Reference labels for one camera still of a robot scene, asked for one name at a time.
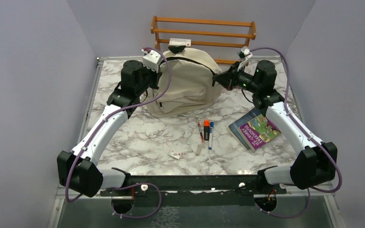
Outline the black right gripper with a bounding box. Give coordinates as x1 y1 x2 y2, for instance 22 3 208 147
213 61 261 94

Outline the beige canvas backpack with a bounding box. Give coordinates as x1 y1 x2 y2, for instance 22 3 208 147
146 47 223 118

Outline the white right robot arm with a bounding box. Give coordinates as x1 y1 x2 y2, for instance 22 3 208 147
213 60 343 193

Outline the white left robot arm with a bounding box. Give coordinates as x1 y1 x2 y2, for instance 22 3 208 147
57 60 161 202

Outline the blue-grey book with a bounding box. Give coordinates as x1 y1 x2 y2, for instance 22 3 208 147
228 108 264 151

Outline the blue whiteboard marker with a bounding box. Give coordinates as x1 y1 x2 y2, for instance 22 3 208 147
208 122 214 150

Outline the orange highlighter marker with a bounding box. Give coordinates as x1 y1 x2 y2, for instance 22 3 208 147
203 120 211 141

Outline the orange wooden shelf rack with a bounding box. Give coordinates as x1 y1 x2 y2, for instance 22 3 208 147
150 16 257 65

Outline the red pen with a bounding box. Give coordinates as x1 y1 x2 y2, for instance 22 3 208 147
197 122 204 143

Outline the white and grey box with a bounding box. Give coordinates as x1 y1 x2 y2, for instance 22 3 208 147
169 38 191 47

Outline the purple storey treehouse book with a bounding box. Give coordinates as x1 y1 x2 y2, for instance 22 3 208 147
256 114 281 147

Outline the small white eraser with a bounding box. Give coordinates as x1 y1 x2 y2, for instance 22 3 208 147
168 151 182 160

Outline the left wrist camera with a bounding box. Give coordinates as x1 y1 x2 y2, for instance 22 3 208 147
142 47 163 73

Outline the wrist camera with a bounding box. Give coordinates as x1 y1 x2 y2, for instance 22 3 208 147
238 46 253 71
142 47 163 73

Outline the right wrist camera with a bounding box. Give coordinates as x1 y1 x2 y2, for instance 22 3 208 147
238 46 253 71

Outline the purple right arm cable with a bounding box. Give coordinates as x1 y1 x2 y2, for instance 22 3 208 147
249 47 343 219

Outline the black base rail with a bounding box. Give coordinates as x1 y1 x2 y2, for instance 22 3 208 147
100 175 286 207

